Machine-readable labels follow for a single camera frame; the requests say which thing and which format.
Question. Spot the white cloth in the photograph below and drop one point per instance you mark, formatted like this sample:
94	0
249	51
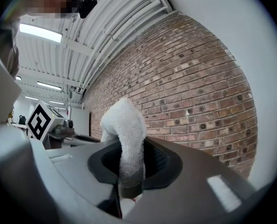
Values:
126	136

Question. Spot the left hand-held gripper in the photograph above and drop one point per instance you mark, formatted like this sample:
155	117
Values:
45	122

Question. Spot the bundle of white ceiling pipes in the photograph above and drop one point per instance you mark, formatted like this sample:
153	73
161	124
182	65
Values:
119	31

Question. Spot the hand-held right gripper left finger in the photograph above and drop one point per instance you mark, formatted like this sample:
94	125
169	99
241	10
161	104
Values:
78	171

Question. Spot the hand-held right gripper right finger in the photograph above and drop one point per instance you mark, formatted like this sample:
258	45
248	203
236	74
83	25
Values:
199	183

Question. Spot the black head-mounted camera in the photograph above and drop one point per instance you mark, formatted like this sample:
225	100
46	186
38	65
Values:
87	6

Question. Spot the person's head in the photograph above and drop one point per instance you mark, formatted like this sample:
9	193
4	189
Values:
52	1

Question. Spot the person's grey shirt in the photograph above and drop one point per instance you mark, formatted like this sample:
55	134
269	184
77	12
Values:
8	48

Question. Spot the long ceiling light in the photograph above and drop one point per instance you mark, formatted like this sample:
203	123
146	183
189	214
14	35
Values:
31	98
40	32
49	85
57	102

